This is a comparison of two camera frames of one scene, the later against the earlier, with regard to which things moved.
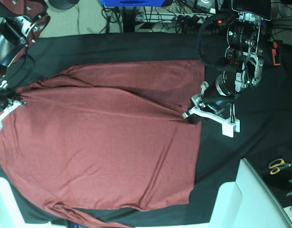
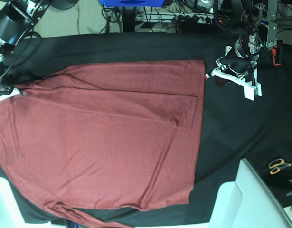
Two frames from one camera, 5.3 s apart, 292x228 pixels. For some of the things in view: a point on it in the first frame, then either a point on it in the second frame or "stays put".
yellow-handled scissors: (277, 164) stays put
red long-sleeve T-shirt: (110, 136) stays put
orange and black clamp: (276, 52) stays put
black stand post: (128, 20) stays put
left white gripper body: (11, 107) -> (15, 91)
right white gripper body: (229, 124) -> (249, 90)
